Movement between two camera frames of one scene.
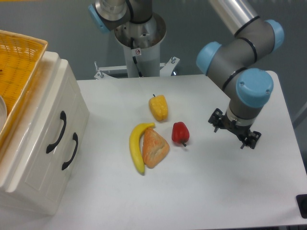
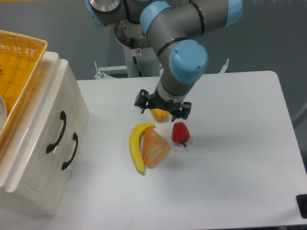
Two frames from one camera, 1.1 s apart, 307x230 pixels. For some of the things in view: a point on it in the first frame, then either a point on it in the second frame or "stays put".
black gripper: (242, 131) → (144, 100)
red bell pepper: (180, 133) stays put
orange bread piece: (155, 148) stays put
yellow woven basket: (20, 58) stays put
